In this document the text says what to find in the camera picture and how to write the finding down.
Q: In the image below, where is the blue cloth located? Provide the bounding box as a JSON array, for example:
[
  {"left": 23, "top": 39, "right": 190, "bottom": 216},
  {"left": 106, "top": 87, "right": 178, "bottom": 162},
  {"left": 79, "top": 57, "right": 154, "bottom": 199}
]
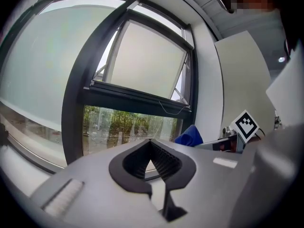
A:
[{"left": 174, "top": 124, "right": 204, "bottom": 147}]

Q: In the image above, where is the thin white window cord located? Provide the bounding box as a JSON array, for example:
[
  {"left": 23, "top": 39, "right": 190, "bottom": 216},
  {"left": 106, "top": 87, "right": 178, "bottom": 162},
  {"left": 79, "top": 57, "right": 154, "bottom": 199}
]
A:
[{"left": 158, "top": 100, "right": 191, "bottom": 115}]

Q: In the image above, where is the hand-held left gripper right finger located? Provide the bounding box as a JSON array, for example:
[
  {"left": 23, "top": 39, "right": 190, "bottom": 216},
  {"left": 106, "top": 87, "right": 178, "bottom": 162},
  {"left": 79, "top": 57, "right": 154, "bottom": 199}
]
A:
[{"left": 151, "top": 138, "right": 252, "bottom": 228}]

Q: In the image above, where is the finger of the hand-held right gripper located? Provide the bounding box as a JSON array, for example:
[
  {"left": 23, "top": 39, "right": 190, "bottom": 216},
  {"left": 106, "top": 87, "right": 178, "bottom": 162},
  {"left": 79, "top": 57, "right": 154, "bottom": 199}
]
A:
[{"left": 193, "top": 136, "right": 238, "bottom": 152}]

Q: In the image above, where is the person's black star-print shirt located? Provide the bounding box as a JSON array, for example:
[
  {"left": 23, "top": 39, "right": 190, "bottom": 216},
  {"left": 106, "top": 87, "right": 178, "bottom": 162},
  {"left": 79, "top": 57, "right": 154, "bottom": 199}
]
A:
[{"left": 273, "top": 0, "right": 304, "bottom": 57}]

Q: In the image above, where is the black window frame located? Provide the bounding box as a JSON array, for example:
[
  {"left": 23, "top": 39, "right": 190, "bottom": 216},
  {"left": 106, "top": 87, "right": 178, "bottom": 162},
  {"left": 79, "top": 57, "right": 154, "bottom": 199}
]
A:
[{"left": 0, "top": 0, "right": 199, "bottom": 174}]

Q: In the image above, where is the large frosted window pane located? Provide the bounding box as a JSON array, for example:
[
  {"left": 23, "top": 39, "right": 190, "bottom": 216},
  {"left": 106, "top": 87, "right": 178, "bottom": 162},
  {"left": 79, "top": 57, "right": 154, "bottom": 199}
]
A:
[{"left": 0, "top": 0, "right": 126, "bottom": 173}]

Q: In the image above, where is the frosted awning window sash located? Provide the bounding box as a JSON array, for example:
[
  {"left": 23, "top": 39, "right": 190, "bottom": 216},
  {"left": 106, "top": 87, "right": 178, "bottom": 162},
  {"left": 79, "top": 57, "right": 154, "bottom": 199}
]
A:
[{"left": 83, "top": 8, "right": 195, "bottom": 115}]

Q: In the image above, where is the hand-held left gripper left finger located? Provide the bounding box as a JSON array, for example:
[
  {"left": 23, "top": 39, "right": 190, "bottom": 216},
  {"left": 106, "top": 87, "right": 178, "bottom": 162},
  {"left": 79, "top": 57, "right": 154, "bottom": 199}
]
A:
[{"left": 30, "top": 138, "right": 171, "bottom": 228}]

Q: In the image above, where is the clear window glass pane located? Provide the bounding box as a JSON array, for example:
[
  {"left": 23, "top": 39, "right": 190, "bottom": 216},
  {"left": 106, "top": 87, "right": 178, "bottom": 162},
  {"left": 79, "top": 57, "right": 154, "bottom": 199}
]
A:
[{"left": 82, "top": 105, "right": 183, "bottom": 156}]

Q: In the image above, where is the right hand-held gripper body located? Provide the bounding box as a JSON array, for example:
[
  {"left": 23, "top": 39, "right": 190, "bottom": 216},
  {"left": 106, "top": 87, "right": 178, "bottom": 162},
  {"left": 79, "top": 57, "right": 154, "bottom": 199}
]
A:
[{"left": 222, "top": 110, "right": 260, "bottom": 154}]

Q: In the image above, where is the white window sill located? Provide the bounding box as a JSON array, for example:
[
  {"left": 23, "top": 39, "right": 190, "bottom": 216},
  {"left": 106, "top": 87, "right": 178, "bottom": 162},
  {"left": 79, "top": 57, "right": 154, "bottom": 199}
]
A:
[{"left": 0, "top": 139, "right": 67, "bottom": 197}]

